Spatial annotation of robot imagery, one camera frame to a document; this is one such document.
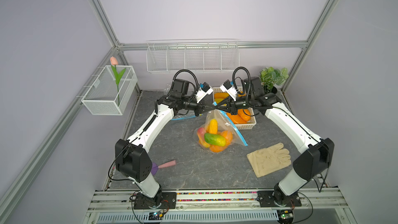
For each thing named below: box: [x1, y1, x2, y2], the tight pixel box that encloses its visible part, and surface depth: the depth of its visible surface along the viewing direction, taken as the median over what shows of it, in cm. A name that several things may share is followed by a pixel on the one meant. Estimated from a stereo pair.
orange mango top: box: [226, 112, 248, 124], surface depth 101 cm
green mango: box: [204, 132, 226, 147], surface depth 80 cm
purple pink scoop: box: [151, 159, 177, 176], surface depth 86 cm
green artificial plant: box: [259, 66, 289, 92], surface depth 96 cm
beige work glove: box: [246, 142, 292, 178], surface depth 88 cm
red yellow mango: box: [196, 127, 211, 148], surface depth 86 cm
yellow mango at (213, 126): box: [208, 118, 219, 135], surface depth 86 cm
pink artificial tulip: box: [109, 56, 126, 107], surface depth 82 cm
